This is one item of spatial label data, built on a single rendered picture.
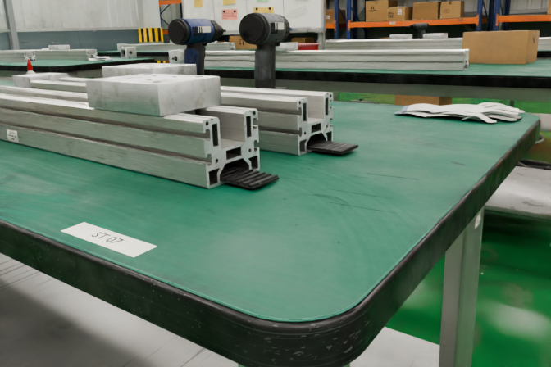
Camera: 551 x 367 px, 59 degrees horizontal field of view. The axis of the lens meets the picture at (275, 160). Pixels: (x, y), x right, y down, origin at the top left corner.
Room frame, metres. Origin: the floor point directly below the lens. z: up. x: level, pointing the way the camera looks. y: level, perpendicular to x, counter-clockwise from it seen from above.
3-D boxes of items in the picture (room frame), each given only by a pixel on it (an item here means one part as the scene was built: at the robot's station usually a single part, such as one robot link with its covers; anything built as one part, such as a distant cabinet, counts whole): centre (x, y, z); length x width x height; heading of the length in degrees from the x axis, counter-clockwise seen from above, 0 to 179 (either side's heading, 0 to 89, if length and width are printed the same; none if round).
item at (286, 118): (1.00, 0.25, 0.82); 0.80 x 0.10 x 0.09; 52
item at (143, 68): (1.00, 0.25, 0.87); 0.16 x 0.11 x 0.07; 52
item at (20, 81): (1.27, 0.60, 0.83); 0.12 x 0.09 x 0.10; 142
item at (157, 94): (0.69, 0.17, 0.87); 0.16 x 0.11 x 0.07; 52
